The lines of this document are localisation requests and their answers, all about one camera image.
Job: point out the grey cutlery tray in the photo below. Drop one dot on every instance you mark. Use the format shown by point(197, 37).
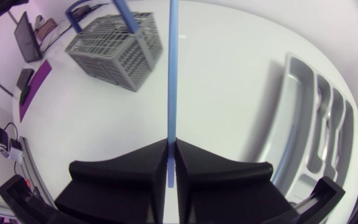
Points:
point(294, 93)

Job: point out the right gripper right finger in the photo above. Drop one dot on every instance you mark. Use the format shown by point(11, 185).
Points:
point(228, 189)

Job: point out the blue plastic utensil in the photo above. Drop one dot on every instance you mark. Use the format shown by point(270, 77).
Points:
point(172, 77)

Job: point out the dark screen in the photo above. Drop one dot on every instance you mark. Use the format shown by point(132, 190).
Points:
point(26, 40)

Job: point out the black power brick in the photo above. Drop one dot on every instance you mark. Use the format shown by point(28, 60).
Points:
point(25, 78)

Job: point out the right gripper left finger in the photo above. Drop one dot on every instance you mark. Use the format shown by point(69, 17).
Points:
point(117, 186)

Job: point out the dark mat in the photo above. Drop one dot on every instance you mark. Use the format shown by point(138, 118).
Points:
point(36, 84)

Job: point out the grey cutlery basket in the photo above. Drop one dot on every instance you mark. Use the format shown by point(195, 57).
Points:
point(117, 53)

